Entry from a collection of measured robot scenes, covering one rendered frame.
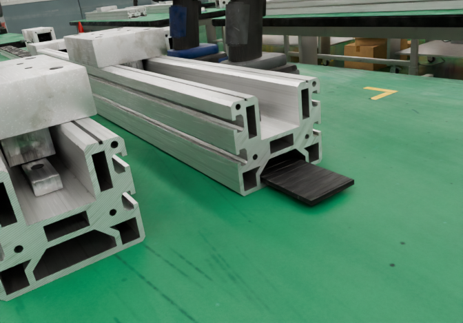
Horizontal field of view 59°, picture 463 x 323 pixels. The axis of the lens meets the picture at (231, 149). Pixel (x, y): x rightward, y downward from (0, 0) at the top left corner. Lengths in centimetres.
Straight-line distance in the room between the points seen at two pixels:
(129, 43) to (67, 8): 1178
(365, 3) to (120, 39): 152
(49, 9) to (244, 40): 1175
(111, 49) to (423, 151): 42
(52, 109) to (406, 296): 28
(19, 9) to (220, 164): 1184
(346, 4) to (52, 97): 182
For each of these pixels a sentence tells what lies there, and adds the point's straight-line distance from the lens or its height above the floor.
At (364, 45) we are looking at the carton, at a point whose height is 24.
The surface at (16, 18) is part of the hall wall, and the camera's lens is 1213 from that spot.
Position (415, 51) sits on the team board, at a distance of 342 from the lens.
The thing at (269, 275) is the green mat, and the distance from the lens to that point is 27.
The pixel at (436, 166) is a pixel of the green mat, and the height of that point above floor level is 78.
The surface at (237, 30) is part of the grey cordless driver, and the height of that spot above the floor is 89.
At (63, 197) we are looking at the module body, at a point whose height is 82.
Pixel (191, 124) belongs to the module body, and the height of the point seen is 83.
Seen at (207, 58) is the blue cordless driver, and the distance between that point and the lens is 83.
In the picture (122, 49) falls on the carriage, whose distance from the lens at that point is 62.
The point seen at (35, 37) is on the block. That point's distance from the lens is 202.
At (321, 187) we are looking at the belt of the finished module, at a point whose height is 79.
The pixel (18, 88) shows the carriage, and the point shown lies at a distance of 34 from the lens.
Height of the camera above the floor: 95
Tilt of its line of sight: 22 degrees down
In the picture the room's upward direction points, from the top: 7 degrees counter-clockwise
